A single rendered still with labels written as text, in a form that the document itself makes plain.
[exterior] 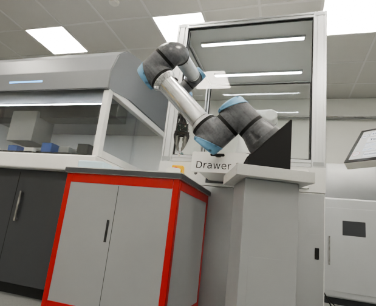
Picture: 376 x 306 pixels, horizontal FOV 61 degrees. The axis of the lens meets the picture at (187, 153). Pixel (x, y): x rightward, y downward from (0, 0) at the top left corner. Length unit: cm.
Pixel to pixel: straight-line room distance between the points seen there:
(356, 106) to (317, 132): 362
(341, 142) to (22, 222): 444
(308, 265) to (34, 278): 162
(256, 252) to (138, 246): 55
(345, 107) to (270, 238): 456
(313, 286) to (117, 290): 102
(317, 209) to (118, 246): 109
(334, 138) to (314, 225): 358
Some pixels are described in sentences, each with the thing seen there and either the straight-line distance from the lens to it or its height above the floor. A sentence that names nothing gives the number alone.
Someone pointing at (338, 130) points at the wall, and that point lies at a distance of 546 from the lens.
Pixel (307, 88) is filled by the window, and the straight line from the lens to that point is 216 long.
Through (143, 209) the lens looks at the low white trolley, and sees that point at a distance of 148.
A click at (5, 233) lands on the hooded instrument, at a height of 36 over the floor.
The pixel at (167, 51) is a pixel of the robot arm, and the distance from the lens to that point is 146.
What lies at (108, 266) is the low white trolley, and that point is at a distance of 155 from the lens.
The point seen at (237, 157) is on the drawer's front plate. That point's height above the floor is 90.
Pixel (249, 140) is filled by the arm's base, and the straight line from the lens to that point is 129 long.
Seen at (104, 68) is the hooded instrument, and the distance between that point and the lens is 230.
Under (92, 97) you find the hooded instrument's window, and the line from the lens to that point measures 226.
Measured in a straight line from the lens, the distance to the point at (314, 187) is 196.
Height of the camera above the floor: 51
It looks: 14 degrees up
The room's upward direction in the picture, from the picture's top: 7 degrees clockwise
